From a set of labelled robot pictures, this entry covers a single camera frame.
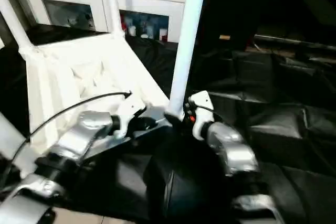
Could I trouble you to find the white plastic table top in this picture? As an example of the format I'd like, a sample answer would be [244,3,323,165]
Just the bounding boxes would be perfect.
[24,33,175,157]

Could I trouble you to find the white plastic table leg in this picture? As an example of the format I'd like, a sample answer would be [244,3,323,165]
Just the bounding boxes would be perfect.
[0,111,40,178]
[166,0,209,115]
[0,0,38,58]
[104,0,126,38]

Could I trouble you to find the black plastic mat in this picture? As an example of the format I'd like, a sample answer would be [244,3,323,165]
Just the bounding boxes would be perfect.
[0,24,336,224]

